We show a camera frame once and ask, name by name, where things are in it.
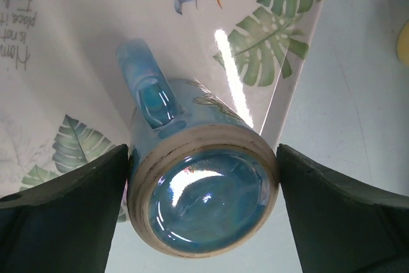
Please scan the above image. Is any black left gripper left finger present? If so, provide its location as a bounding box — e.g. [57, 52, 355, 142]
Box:
[1, 144, 128, 272]

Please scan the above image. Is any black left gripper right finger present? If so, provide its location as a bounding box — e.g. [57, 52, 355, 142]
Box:
[277, 144, 408, 272]

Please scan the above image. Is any blue butterfly mug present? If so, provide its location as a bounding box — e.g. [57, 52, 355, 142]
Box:
[116, 38, 279, 258]

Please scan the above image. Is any yellow mug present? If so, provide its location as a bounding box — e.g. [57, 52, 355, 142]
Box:
[396, 21, 409, 66]

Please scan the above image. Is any leaf pattern serving tray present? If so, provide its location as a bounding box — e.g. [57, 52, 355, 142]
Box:
[1, 0, 324, 198]

